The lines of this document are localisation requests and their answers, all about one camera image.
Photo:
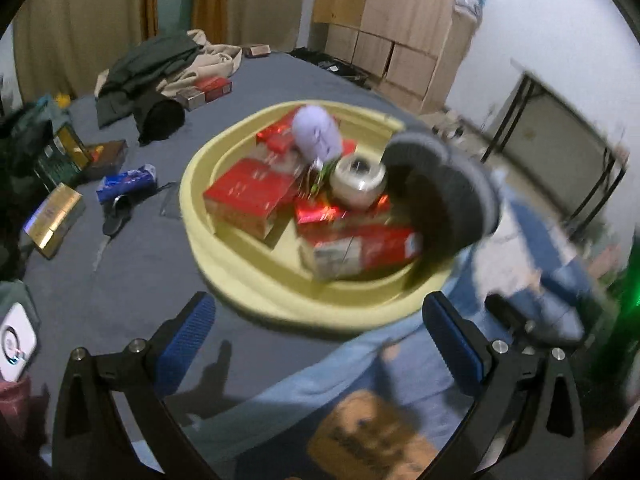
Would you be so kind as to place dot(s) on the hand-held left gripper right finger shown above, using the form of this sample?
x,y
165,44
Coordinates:
x,y
452,340

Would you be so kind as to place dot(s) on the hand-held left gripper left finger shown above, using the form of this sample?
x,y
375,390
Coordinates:
x,y
185,340

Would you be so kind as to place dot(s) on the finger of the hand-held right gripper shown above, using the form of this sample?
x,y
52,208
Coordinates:
x,y
507,315

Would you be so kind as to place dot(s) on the yellow oval plastic basin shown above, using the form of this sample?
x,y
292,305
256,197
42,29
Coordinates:
x,y
240,280

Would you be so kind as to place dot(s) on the red white cigarette carton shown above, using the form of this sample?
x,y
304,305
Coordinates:
x,y
370,252

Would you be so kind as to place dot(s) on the tall red cigarette carton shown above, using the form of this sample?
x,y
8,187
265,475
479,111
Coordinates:
x,y
247,195

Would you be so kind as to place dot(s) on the shiny silver red cigarette carton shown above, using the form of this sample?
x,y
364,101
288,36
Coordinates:
x,y
320,210

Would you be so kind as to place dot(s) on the red gold-print cigarette box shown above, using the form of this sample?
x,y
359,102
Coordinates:
x,y
277,132

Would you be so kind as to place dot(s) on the purple plush toy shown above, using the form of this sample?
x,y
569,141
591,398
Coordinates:
x,y
317,130

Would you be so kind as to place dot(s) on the blue plaid blanket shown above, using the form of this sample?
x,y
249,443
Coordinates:
x,y
400,385

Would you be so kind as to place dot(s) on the blue tube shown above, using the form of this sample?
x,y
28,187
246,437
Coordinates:
x,y
125,182

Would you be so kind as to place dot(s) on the white square device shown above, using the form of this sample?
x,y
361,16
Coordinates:
x,y
15,342

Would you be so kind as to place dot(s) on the black folding table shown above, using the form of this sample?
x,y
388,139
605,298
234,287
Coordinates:
x,y
595,160

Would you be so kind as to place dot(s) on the gold box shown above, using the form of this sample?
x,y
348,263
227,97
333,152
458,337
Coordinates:
x,y
52,220

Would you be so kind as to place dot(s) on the dark brown box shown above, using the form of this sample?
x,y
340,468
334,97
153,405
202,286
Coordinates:
x,y
107,157

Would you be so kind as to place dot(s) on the green box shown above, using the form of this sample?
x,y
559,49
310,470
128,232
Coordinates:
x,y
60,157

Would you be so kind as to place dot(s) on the black cloth roll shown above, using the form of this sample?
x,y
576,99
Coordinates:
x,y
160,120

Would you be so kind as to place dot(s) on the red silver flat carton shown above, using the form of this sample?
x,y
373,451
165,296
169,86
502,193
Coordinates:
x,y
210,91

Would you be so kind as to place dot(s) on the dark backpack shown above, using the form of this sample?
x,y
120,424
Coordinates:
x,y
25,130

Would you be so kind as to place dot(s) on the dark green garment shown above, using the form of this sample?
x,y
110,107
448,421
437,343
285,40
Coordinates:
x,y
145,65

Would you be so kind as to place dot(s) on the small brown box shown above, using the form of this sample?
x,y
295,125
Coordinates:
x,y
256,50

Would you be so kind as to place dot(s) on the wooden wardrobe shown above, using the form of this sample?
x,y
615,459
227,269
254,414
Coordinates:
x,y
400,25

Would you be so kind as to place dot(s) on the beige curtain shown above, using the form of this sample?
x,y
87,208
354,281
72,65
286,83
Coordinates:
x,y
90,20

